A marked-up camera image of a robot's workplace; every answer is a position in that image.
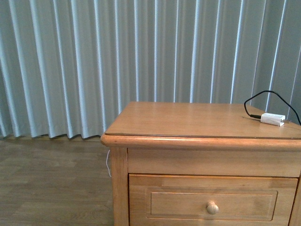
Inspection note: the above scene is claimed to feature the black cable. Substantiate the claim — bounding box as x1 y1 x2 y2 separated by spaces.
244 90 301 125

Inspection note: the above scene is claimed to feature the white charging cable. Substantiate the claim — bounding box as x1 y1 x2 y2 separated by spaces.
106 149 112 177

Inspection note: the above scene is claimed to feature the wooden nightstand cabinet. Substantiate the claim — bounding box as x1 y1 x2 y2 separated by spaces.
101 102 301 226

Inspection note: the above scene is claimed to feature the pale green pleated curtain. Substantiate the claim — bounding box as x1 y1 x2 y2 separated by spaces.
0 0 301 138

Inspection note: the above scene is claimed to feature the wooden drawer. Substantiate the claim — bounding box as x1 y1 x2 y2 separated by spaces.
129 174 298 226

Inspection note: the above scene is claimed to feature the round wooden drawer knob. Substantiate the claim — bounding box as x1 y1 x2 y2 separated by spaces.
206 202 219 215

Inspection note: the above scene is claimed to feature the white power adapter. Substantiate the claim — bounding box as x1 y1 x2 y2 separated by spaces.
260 113 285 127

